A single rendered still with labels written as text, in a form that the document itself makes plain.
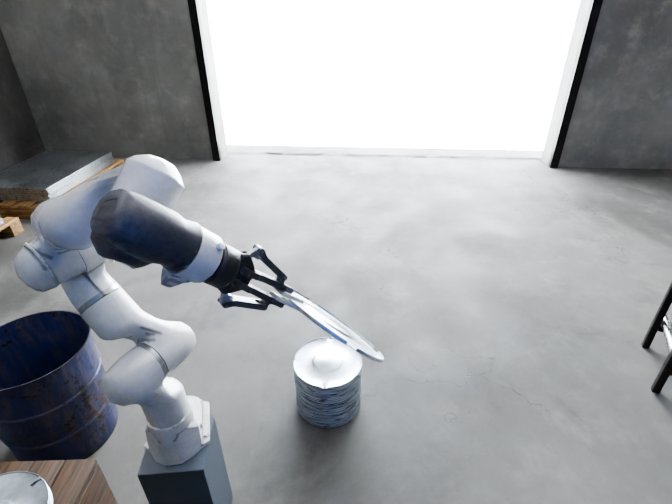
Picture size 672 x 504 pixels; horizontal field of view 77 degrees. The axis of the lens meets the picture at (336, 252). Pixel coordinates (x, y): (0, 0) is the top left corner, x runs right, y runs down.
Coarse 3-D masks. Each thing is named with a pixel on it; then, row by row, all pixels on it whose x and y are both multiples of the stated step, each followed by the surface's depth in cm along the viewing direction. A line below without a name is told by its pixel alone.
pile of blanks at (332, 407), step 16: (304, 384) 171; (352, 384) 173; (304, 400) 177; (320, 400) 172; (336, 400) 172; (352, 400) 178; (304, 416) 183; (320, 416) 177; (336, 416) 177; (352, 416) 183
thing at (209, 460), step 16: (208, 448) 124; (144, 464) 119; (160, 464) 119; (192, 464) 119; (208, 464) 123; (224, 464) 144; (144, 480) 118; (160, 480) 118; (176, 480) 119; (192, 480) 120; (208, 480) 122; (224, 480) 143; (160, 496) 122; (176, 496) 123; (192, 496) 123; (208, 496) 124; (224, 496) 142
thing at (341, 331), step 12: (288, 300) 85; (312, 312) 91; (324, 312) 101; (324, 324) 87; (336, 324) 95; (336, 336) 81; (348, 336) 92; (360, 336) 106; (360, 348) 89; (372, 348) 102
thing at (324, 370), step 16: (304, 352) 185; (320, 352) 184; (336, 352) 184; (352, 352) 185; (304, 368) 177; (320, 368) 176; (336, 368) 176; (352, 368) 177; (320, 384) 169; (336, 384) 169
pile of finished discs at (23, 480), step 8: (8, 472) 124; (16, 472) 125; (24, 472) 125; (0, 480) 123; (8, 480) 123; (16, 480) 123; (24, 480) 123; (32, 480) 123; (40, 480) 124; (0, 488) 121; (8, 488) 121; (16, 488) 121; (24, 488) 121; (32, 488) 121; (40, 488) 121; (48, 488) 120; (0, 496) 119; (8, 496) 119; (16, 496) 119; (24, 496) 119; (32, 496) 119; (40, 496) 119; (48, 496) 118
